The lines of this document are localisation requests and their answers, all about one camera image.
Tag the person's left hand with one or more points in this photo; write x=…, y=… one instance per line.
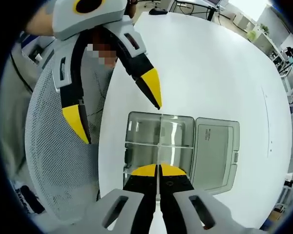
x=101, y=36

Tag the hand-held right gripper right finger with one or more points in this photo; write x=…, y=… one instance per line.
x=175, y=192

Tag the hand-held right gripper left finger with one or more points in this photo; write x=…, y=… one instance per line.
x=141, y=195

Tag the small black object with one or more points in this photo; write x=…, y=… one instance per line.
x=158, y=11

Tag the printed black white cloth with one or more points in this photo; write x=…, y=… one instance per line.
x=29, y=200

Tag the green potted plant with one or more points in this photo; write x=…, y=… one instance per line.
x=264, y=28

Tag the clear plastic divider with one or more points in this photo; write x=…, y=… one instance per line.
x=159, y=136

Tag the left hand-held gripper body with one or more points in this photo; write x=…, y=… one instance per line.
x=88, y=19

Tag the clear plastic compartment box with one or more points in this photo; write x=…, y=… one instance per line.
x=210, y=151

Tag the grey mesh office chair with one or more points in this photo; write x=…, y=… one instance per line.
x=63, y=170

